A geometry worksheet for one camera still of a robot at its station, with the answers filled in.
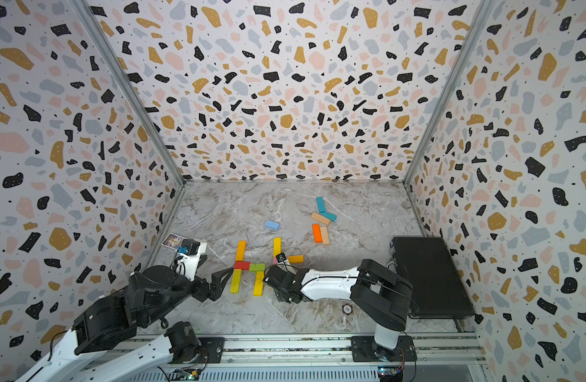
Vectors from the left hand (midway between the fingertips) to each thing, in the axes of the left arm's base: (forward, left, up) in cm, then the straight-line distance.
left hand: (222, 264), depth 64 cm
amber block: (+15, -19, -28) cm, 37 cm away
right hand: (+4, -15, -27) cm, 32 cm away
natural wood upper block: (+34, -31, -27) cm, 53 cm away
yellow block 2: (+21, -11, -26) cm, 35 cm away
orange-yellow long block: (+19, +4, -28) cm, 34 cm away
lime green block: (+12, -4, -27) cm, 30 cm away
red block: (+13, +2, -28) cm, 31 cm away
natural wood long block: (+26, -31, -28) cm, 49 cm away
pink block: (+13, -10, -26) cm, 31 cm away
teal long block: (+45, -30, -27) cm, 60 cm away
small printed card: (+23, +32, -26) cm, 47 cm away
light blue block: (+32, -8, -28) cm, 43 cm away
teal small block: (+35, -34, -27) cm, 56 cm away
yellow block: (+3, -5, -26) cm, 27 cm away
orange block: (+27, -27, -28) cm, 48 cm away
